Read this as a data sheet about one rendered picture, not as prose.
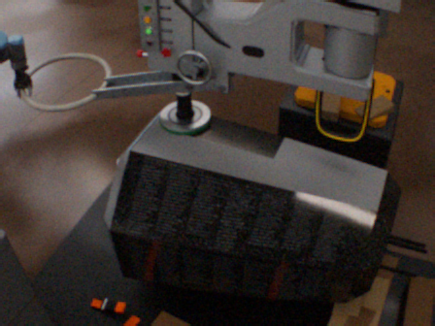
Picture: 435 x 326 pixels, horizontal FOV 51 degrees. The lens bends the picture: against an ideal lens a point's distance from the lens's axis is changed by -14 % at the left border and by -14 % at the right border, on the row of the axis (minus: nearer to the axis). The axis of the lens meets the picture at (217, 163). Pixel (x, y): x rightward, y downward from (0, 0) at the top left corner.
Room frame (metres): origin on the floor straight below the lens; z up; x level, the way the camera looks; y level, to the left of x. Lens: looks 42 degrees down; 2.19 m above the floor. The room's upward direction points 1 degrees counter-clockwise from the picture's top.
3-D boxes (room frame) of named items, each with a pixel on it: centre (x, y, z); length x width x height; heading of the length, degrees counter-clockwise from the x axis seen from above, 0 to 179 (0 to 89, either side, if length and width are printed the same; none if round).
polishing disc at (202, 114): (1.79, 0.13, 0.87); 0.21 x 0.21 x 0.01
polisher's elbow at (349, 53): (1.55, -0.48, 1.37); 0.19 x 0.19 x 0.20
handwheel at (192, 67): (1.63, 0.06, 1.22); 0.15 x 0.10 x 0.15; 69
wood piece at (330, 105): (1.95, -0.54, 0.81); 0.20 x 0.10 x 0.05; 162
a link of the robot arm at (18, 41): (1.96, 0.95, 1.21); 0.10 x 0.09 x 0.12; 135
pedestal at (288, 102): (2.16, -0.70, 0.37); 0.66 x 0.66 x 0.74; 64
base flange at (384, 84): (2.16, -0.70, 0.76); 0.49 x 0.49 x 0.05; 64
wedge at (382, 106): (1.93, -0.78, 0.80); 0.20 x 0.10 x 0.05; 115
